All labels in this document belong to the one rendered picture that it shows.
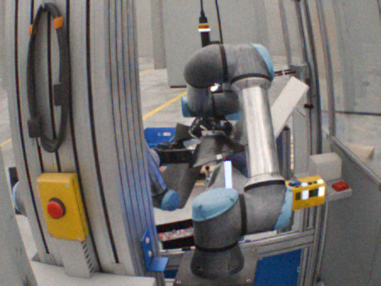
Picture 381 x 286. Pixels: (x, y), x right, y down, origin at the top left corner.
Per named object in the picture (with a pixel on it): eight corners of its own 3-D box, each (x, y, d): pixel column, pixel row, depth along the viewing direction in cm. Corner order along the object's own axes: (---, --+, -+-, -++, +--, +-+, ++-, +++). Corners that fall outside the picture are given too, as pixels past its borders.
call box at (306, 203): (317, 198, 196) (319, 174, 194) (324, 207, 187) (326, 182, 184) (282, 206, 195) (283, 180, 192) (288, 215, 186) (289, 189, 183)
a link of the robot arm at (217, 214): (192, 232, 144) (188, 187, 140) (241, 226, 144) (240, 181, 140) (195, 250, 132) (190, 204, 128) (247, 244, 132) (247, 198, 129)
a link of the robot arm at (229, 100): (213, 117, 192) (211, 87, 188) (245, 115, 192) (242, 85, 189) (216, 123, 184) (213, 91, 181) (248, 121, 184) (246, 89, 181)
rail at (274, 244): (310, 242, 199) (312, 225, 196) (313, 245, 195) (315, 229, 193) (93, 267, 193) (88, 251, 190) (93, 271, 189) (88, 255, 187)
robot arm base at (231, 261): (241, 277, 132) (241, 249, 130) (187, 278, 135) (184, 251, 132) (246, 254, 147) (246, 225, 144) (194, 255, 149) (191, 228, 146)
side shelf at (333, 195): (332, 173, 260) (332, 168, 259) (351, 196, 226) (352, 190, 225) (293, 180, 259) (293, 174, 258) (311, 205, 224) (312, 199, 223)
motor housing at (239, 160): (230, 170, 245) (207, 155, 242) (260, 129, 241) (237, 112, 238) (239, 188, 223) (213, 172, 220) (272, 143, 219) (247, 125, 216)
